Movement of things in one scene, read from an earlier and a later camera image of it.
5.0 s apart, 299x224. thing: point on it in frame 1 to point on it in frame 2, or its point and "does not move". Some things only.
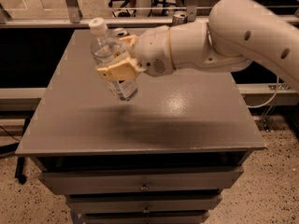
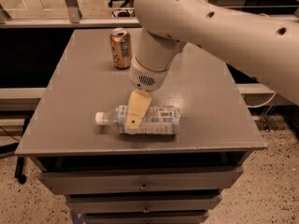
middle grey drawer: [142, 203] does not move
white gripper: [152, 50] to [146, 77]
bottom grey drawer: [178, 217] does not move
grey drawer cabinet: [163, 157] does not move
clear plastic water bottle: [108, 49] to [158, 120]
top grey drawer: [203, 180] does not move
